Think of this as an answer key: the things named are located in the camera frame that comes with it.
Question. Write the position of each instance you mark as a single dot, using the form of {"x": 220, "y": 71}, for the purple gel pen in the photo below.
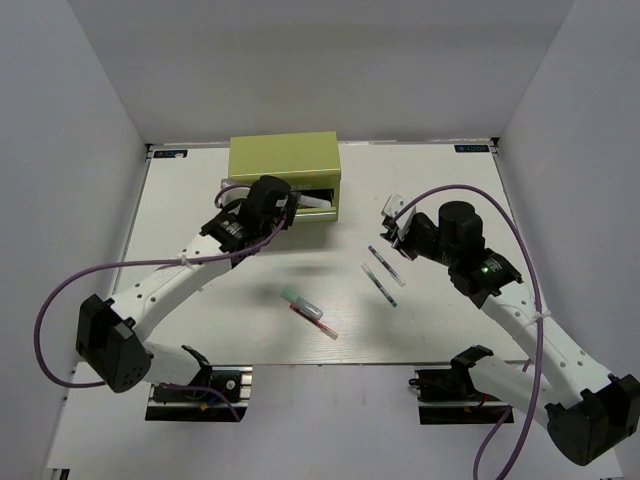
{"x": 392, "y": 272}

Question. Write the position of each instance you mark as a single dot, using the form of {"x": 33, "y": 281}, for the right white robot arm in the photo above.
{"x": 585, "y": 408}

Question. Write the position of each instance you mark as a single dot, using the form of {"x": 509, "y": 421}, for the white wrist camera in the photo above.
{"x": 230, "y": 190}
{"x": 396, "y": 221}

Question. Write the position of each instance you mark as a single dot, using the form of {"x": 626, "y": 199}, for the right blue corner label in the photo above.
{"x": 471, "y": 148}

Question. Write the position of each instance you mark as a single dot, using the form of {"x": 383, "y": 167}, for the green highlighter marker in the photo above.
{"x": 294, "y": 298}

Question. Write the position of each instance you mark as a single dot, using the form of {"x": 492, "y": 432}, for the orange highlighter marker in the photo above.
{"x": 308, "y": 202}

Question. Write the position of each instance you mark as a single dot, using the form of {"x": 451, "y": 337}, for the green metal drawer box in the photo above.
{"x": 309, "y": 162}

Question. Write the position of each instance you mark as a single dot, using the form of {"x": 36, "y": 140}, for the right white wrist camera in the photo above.
{"x": 396, "y": 221}

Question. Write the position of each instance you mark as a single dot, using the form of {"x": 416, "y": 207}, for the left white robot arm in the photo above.
{"x": 113, "y": 334}

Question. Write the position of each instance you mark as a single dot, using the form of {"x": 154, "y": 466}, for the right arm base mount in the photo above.
{"x": 441, "y": 402}

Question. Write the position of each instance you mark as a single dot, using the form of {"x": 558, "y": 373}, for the left blue corner label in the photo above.
{"x": 170, "y": 154}

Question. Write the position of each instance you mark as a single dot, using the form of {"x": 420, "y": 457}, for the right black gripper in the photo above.
{"x": 402, "y": 244}

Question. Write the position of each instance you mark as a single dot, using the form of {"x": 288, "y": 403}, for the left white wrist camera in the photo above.
{"x": 230, "y": 190}

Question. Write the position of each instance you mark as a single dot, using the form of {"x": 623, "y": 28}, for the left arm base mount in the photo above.
{"x": 223, "y": 397}

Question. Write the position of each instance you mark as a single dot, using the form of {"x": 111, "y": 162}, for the red gel pen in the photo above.
{"x": 319, "y": 325}

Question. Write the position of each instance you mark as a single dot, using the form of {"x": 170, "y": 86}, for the green gel pen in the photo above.
{"x": 378, "y": 285}

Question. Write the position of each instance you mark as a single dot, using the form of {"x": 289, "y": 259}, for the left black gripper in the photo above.
{"x": 289, "y": 210}

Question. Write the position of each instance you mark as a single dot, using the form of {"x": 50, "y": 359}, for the blue corner label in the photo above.
{"x": 471, "y": 148}
{"x": 170, "y": 154}

